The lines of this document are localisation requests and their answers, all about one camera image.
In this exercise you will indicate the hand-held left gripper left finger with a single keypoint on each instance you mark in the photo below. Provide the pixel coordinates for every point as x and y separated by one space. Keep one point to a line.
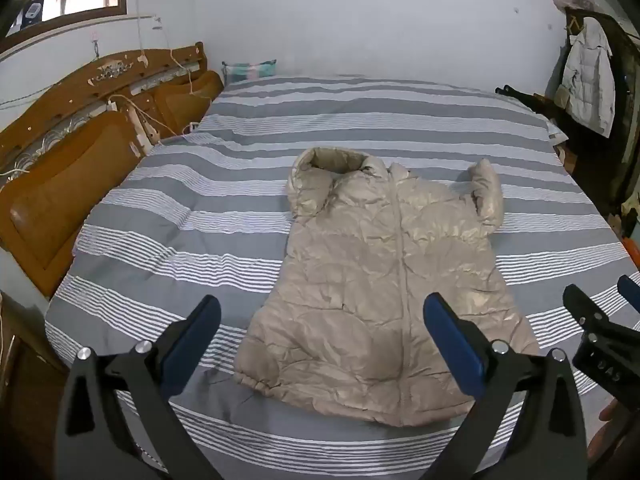
192 342

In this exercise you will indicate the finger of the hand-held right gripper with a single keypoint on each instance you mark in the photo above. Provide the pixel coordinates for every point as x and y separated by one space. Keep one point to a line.
629 287
585 307

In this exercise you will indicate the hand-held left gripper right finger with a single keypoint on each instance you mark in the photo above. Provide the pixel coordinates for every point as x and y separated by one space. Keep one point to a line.
452 345

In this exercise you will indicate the beige puffer jacket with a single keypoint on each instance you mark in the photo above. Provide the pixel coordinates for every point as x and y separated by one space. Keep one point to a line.
385 285

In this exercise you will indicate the person's right hand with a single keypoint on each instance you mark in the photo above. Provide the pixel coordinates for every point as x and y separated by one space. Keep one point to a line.
610 411

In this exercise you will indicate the colourful clutter pile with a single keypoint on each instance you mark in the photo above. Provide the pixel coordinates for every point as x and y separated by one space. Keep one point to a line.
627 230

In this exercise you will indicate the grey white striped bed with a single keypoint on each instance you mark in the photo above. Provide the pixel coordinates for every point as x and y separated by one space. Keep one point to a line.
210 200

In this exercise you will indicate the dark wooden wardrobe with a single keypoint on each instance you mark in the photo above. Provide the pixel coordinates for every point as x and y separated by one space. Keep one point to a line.
622 125

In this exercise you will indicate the brown wooden nightstand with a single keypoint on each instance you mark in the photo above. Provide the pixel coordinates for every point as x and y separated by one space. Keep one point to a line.
25 400

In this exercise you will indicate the brown wooden headboard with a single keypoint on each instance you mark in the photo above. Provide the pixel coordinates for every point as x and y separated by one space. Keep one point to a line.
65 190

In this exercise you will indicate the white hanging jacket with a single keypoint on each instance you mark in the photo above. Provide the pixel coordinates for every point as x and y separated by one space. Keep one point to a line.
587 80

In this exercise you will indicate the white power strip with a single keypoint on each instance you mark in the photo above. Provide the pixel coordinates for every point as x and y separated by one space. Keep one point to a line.
145 132

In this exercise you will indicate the black object beside bed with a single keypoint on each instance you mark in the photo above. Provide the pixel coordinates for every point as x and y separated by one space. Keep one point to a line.
520 95

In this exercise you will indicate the teal plaid pillow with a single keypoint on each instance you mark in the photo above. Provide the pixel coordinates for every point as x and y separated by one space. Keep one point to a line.
248 71

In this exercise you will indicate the blue white box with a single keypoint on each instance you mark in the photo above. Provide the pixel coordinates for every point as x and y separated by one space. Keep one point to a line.
32 14

